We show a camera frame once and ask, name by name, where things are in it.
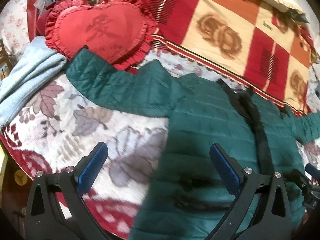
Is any small-flower white bed sheet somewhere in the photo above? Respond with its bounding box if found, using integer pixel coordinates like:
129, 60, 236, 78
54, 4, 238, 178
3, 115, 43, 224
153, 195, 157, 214
137, 50, 247, 90

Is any white floral red-bordered blanket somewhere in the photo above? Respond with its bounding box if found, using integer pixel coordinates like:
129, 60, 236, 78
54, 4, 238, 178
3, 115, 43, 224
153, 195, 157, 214
2, 75, 169, 239

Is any dark red garment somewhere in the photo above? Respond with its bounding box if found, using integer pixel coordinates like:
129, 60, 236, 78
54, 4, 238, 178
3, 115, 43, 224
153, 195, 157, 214
36, 0, 90, 36

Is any green quilted puffer jacket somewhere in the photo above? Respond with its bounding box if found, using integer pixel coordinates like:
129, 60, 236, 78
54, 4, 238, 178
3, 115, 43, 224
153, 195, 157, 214
66, 49, 319, 239

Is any light blue folded cloth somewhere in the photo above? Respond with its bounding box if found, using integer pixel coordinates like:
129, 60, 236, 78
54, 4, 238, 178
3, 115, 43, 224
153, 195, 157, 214
1, 36, 67, 127

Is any red yellow checkered rose quilt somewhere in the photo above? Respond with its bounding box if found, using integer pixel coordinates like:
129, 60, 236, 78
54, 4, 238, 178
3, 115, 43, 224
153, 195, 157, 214
98, 0, 320, 117

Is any red heart-shaped ruffled pillow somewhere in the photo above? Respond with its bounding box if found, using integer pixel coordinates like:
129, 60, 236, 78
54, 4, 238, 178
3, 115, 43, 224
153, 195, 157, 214
44, 0, 157, 70

